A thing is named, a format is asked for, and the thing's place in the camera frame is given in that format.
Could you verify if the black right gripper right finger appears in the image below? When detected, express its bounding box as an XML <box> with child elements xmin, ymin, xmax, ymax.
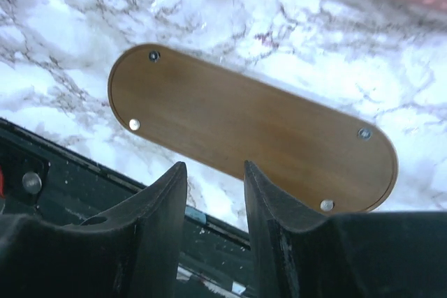
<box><xmin>244</xmin><ymin>161</ymin><xmax>446</xmax><ymax>297</ymax></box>

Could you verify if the black front mounting rail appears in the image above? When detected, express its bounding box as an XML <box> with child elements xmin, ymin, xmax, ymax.
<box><xmin>1</xmin><ymin>119</ymin><xmax>257</xmax><ymax>297</ymax></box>

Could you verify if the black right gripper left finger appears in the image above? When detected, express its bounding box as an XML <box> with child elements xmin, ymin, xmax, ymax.
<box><xmin>1</xmin><ymin>162</ymin><xmax>187</xmax><ymax>297</ymax></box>

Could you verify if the oval wooden tray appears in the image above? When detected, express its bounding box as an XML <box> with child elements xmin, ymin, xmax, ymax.
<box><xmin>108</xmin><ymin>44</ymin><xmax>398</xmax><ymax>213</ymax></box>

